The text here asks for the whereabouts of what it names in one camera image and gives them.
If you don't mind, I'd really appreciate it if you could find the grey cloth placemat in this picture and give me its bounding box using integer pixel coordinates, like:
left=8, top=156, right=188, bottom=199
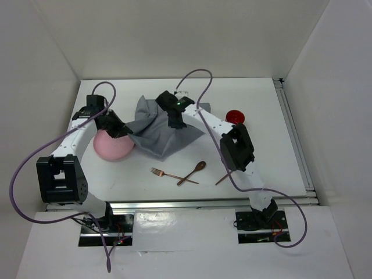
left=127, top=96, right=204, bottom=160

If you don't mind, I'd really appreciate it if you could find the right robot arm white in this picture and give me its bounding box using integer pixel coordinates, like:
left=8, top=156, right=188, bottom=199
left=155, top=91, right=278, bottom=228

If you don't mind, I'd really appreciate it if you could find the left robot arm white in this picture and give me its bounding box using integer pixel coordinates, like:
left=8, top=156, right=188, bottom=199
left=36, top=95, right=134, bottom=232

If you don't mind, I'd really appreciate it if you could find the pink plate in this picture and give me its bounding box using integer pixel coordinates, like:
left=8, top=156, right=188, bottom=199
left=93, top=130, right=135, bottom=161

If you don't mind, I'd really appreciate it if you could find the copper fork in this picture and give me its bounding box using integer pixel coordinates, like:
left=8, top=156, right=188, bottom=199
left=151, top=167, right=198, bottom=184

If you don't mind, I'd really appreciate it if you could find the brown wooden spoon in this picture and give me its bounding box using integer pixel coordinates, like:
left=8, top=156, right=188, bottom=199
left=177, top=161, right=206, bottom=186

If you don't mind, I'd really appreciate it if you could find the copper knife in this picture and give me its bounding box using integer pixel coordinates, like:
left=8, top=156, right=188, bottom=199
left=215, top=171, right=232, bottom=185

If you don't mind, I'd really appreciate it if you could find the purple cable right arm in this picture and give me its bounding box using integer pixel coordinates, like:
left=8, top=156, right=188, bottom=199
left=174, top=68, right=309, bottom=248

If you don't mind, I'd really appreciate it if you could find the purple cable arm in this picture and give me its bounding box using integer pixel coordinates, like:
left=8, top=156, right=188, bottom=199
left=174, top=68, right=309, bottom=248
left=9, top=81, right=128, bottom=274

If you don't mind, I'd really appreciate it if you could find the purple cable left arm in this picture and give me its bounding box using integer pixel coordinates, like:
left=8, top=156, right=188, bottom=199
left=9, top=81, right=128, bottom=274

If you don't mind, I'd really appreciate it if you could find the red mug black handle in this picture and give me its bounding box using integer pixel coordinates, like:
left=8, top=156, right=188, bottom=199
left=226, top=110, right=245, bottom=124

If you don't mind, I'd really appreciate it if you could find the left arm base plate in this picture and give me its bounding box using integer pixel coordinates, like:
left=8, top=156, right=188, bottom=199
left=75, top=213, right=134, bottom=247

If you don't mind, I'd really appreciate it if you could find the aluminium rail right side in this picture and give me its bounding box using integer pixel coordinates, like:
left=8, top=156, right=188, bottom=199
left=273, top=78, right=317, bottom=198

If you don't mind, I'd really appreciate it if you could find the aluminium rail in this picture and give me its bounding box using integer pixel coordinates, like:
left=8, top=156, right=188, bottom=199
left=46, top=192, right=319, bottom=212
left=273, top=78, right=317, bottom=198

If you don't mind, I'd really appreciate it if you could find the aluminium rail front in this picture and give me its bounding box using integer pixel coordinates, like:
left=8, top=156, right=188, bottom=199
left=46, top=192, right=319, bottom=212

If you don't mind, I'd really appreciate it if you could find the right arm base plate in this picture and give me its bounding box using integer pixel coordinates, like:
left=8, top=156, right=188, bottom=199
left=233, top=210, right=291, bottom=244

